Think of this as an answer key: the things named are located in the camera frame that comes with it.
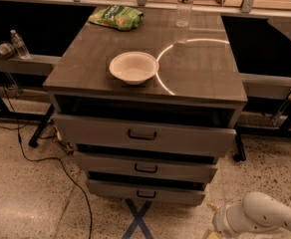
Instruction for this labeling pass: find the small water bottle on shelf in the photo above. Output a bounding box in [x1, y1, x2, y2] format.
[10, 30, 30, 59]

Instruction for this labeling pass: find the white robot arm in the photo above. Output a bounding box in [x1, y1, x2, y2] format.
[202, 191, 291, 239]

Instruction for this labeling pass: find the white paper bowl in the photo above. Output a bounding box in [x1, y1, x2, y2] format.
[109, 52, 159, 85]

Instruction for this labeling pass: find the grey drawer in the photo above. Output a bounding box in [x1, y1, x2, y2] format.
[74, 151, 216, 183]
[53, 114, 235, 156]
[87, 179, 205, 205]

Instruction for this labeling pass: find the green chip bag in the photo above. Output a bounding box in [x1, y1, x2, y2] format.
[88, 5, 144, 31]

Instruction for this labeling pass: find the black floor cable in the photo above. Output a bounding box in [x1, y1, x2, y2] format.
[0, 48, 94, 239]

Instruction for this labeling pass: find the grey bottom drawer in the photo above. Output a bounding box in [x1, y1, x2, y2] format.
[87, 179, 205, 205]

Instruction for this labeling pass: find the grey side shelf rail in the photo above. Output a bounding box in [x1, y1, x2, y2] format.
[0, 55, 60, 77]

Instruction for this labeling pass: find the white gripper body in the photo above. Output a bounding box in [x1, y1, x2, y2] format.
[212, 205, 238, 239]

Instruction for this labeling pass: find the grey middle drawer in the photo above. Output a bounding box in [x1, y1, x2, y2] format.
[74, 151, 216, 183]

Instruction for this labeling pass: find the grey top drawer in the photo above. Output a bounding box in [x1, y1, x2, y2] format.
[53, 114, 235, 156]

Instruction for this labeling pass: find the grey drawer cabinet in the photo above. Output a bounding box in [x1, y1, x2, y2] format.
[44, 9, 247, 205]

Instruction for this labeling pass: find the clear water bottle on cabinet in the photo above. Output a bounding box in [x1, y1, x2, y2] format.
[175, 0, 194, 27]

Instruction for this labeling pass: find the round tape roll dish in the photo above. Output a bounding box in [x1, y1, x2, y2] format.
[0, 42, 15, 60]

